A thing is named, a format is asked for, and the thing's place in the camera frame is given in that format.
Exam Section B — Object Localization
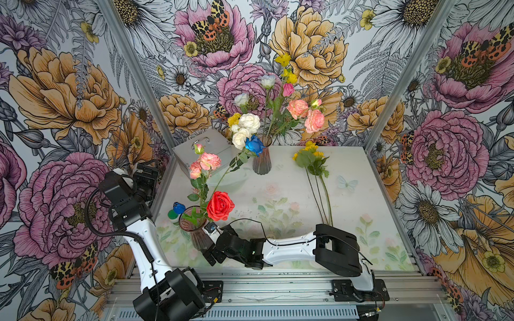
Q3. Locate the grey metal case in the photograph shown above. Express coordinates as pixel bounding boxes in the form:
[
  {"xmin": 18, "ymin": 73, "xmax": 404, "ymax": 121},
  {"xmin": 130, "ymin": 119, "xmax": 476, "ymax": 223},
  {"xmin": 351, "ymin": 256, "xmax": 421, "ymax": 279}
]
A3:
[{"xmin": 173, "ymin": 129, "xmax": 237, "ymax": 176}]

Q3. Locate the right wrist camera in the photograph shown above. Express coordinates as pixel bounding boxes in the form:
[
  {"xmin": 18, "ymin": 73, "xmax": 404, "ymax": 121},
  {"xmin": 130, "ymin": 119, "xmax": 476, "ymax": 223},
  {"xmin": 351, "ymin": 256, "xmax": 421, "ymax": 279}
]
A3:
[{"xmin": 203, "ymin": 221, "xmax": 221, "ymax": 244}]

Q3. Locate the floral table mat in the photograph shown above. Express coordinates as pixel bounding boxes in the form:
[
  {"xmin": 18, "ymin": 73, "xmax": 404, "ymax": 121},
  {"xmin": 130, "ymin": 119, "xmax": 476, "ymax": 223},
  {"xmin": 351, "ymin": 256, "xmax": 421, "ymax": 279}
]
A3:
[{"xmin": 156, "ymin": 194, "xmax": 417, "ymax": 272}]

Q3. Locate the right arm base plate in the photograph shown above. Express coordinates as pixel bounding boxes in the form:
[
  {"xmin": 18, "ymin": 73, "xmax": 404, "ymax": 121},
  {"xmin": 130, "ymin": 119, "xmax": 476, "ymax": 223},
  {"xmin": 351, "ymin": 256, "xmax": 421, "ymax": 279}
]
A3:
[{"xmin": 329, "ymin": 279, "xmax": 390, "ymax": 303}]

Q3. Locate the small blue rosebud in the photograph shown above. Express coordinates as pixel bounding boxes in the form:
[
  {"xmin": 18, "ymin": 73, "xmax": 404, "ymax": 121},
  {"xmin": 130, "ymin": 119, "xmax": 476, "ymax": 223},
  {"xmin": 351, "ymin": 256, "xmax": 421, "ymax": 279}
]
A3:
[{"xmin": 173, "ymin": 202, "xmax": 186, "ymax": 216}]

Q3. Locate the large sunflower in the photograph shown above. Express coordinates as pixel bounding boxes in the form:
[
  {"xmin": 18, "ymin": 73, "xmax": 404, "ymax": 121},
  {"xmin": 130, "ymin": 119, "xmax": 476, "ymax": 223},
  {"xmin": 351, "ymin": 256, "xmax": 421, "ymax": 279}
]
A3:
[{"xmin": 293, "ymin": 141, "xmax": 329, "ymax": 225}]

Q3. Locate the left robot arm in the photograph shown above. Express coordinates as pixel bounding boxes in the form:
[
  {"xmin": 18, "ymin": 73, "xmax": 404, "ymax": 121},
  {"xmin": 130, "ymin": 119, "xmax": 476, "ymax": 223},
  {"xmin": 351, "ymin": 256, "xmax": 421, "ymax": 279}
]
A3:
[{"xmin": 99, "ymin": 169, "xmax": 206, "ymax": 320}]

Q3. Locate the pink rose bunch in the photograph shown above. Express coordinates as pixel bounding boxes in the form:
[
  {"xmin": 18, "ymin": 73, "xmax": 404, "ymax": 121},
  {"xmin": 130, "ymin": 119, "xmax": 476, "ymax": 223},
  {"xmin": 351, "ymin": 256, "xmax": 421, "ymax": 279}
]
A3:
[{"xmin": 285, "ymin": 84, "xmax": 325, "ymax": 134}]

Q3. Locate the small yellow wildflower sprig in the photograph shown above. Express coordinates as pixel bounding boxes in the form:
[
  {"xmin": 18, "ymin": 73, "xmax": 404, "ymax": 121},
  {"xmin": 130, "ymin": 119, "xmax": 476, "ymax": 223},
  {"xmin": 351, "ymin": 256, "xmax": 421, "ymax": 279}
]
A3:
[{"xmin": 274, "ymin": 53, "xmax": 297, "ymax": 84}]

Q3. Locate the pink carnation stem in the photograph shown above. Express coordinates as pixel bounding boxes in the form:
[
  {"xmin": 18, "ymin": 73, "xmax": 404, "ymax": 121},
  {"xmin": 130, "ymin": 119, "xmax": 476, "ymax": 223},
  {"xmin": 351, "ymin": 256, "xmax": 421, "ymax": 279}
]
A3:
[{"xmin": 188, "ymin": 143, "xmax": 222, "ymax": 210}]

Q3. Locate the white rose bunch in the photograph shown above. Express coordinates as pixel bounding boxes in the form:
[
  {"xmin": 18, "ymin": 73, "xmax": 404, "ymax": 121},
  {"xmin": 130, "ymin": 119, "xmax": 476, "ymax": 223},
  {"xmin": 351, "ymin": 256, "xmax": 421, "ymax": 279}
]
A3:
[{"xmin": 228, "ymin": 113, "xmax": 260, "ymax": 151}]

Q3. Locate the aluminium rail frame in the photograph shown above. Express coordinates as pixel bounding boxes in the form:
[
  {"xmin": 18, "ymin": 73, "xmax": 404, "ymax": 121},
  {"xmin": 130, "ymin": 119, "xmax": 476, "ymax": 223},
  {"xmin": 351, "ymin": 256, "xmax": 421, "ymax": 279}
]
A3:
[{"xmin": 100, "ymin": 266, "xmax": 455, "ymax": 321}]

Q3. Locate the ribbed glass vase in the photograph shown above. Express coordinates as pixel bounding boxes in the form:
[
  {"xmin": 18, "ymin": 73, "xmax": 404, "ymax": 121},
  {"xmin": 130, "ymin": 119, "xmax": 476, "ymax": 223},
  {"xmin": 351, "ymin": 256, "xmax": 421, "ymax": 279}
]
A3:
[
  {"xmin": 179, "ymin": 206, "xmax": 214, "ymax": 251},
  {"xmin": 252, "ymin": 139, "xmax": 272, "ymax": 175}
]

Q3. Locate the blue rose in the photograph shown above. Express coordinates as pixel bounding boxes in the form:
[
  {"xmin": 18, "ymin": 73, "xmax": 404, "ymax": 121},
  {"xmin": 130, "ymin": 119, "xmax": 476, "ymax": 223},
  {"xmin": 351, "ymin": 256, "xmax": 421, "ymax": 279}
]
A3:
[{"xmin": 214, "ymin": 131, "xmax": 264, "ymax": 192}]

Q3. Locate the red rose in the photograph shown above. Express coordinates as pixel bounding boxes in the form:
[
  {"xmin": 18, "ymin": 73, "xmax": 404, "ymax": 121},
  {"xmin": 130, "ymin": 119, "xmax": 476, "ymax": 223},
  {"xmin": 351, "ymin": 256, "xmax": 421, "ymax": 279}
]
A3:
[{"xmin": 206, "ymin": 191, "xmax": 235, "ymax": 221}]

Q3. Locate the green cap white bottle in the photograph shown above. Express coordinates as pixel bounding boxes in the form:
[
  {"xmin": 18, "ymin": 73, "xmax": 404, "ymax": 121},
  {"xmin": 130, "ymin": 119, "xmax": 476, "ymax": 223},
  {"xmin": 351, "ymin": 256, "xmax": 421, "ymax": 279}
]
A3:
[{"xmin": 167, "ymin": 209, "xmax": 180, "ymax": 226}]

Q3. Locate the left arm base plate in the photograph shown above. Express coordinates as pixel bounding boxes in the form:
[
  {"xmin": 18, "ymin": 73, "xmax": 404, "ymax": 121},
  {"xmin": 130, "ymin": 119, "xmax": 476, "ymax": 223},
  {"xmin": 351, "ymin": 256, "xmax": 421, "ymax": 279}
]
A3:
[{"xmin": 199, "ymin": 280, "xmax": 224, "ymax": 306}]

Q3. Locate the yellow ranunculus flower stem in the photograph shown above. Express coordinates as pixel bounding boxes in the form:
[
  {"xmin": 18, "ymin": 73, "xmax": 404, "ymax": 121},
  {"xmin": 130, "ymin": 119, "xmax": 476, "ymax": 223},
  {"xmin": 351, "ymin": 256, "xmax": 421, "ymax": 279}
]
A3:
[{"xmin": 319, "ymin": 176, "xmax": 333, "ymax": 227}]

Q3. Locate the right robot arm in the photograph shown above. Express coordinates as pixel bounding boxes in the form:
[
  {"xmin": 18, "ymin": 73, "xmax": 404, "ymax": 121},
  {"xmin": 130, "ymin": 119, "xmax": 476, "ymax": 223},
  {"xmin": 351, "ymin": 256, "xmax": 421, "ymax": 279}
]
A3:
[{"xmin": 202, "ymin": 222, "xmax": 375, "ymax": 292}]

